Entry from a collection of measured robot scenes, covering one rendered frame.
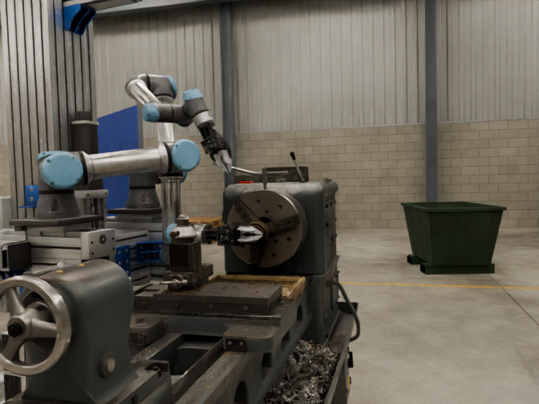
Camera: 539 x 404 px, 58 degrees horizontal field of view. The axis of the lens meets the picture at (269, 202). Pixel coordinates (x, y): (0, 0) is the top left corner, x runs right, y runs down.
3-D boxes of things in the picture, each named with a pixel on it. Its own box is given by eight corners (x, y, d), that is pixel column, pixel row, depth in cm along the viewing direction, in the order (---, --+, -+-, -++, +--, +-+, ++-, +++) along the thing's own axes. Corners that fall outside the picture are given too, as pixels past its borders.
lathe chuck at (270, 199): (234, 262, 207) (232, 189, 206) (306, 264, 199) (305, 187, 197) (227, 266, 199) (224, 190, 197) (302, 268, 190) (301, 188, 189)
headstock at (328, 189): (256, 252, 274) (254, 183, 272) (341, 252, 261) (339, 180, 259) (218, 272, 216) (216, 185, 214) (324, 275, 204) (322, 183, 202)
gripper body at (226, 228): (233, 247, 173) (201, 245, 176) (240, 244, 181) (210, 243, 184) (233, 225, 172) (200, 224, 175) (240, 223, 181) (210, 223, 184)
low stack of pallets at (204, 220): (192, 236, 1078) (191, 216, 1076) (228, 236, 1061) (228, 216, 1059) (170, 244, 955) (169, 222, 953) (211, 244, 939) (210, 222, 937)
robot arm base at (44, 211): (24, 219, 169) (23, 190, 169) (58, 215, 183) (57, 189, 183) (58, 219, 163) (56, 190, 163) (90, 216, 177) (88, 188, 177)
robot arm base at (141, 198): (119, 208, 215) (117, 186, 214) (139, 206, 229) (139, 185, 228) (147, 208, 209) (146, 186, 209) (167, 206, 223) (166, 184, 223)
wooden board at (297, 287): (216, 284, 193) (216, 273, 193) (305, 287, 184) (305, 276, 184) (184, 303, 164) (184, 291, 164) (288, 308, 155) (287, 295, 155)
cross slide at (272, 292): (152, 294, 154) (151, 280, 153) (283, 299, 142) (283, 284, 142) (123, 308, 137) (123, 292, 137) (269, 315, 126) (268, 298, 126)
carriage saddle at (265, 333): (155, 311, 156) (154, 292, 156) (296, 318, 144) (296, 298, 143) (99, 342, 127) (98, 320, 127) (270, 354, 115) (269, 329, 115)
